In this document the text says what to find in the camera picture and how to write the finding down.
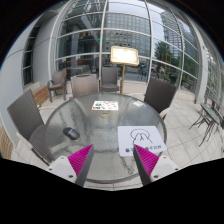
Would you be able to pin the black computer mouse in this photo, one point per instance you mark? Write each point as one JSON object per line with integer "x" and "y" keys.
{"x": 71, "y": 133}

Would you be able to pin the wicker chair far left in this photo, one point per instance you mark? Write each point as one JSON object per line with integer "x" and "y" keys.
{"x": 57, "y": 83}

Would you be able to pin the green metal side table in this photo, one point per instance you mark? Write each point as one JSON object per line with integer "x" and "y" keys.
{"x": 208, "y": 116}

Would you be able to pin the small white card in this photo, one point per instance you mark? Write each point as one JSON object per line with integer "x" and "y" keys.
{"x": 138, "y": 103}

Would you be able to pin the wicker chair by window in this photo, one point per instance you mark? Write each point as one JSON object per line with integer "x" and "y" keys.
{"x": 109, "y": 79}

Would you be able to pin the colourful menu card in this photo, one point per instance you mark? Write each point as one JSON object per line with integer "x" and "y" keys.
{"x": 105, "y": 105}

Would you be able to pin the round table ashtray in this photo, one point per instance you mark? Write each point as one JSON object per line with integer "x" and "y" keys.
{"x": 104, "y": 114}

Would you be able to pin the white mouse outline sheet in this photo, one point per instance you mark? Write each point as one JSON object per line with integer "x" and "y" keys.
{"x": 147, "y": 137}

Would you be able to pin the wooden bench left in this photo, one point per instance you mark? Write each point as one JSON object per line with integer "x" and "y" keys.
{"x": 40, "y": 95}

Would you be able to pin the wicker chair right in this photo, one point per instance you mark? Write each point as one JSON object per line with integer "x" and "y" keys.
{"x": 159, "y": 95}

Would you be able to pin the wicker chair near left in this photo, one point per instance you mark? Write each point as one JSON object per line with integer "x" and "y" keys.
{"x": 29, "y": 124}

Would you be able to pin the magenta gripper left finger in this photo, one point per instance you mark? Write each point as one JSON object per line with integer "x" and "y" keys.
{"x": 75, "y": 167}

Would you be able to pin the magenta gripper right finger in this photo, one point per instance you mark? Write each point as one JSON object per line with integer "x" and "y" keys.
{"x": 152, "y": 167}

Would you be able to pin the wicker chair far centre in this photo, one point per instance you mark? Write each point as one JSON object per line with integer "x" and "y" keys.
{"x": 84, "y": 84}

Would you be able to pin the round glass table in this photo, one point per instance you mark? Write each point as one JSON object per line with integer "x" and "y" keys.
{"x": 107, "y": 165}

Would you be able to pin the menu board on stand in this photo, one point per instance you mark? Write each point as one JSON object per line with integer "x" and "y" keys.
{"x": 124, "y": 56}

